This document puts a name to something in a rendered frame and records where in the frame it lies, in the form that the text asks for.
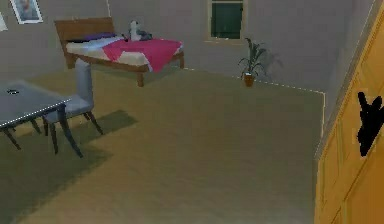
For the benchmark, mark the green houseplant in brown pot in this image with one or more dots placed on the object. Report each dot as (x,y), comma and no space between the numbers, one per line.
(253,56)

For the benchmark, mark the wooden bed with white mattress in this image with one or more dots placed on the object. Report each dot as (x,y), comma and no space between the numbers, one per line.
(83,29)

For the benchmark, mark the pink blanket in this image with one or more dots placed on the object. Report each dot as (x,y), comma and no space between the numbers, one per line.
(156,50)

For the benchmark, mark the grey lumpy object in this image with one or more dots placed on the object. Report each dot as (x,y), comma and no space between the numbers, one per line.
(145,35)

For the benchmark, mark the white upright object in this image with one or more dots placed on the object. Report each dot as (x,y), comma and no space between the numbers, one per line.
(134,31)

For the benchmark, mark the grey chair with dark legs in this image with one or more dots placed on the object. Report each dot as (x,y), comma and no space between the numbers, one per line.
(83,86)

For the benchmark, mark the purple pillow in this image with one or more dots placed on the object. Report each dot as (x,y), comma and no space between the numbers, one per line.
(100,35)

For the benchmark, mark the grey table with dark legs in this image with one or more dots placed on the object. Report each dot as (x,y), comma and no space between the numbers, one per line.
(23,100)

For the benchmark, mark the small black flat object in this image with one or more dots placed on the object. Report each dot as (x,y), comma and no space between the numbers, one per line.
(12,91)

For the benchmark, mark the window with pale frame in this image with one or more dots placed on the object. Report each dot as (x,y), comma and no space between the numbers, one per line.
(226,20)

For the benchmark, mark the white framed wall picture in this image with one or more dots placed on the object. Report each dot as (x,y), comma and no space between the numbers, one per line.
(26,10)

